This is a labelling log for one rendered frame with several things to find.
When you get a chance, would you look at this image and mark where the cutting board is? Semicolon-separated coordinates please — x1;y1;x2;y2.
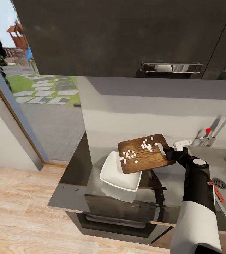
118;134;176;174

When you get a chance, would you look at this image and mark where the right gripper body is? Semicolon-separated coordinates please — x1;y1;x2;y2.
165;146;190;164

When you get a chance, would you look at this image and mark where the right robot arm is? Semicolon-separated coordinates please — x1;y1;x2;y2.
163;139;222;254

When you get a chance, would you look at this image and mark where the parer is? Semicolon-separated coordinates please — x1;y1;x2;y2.
208;179;225;202

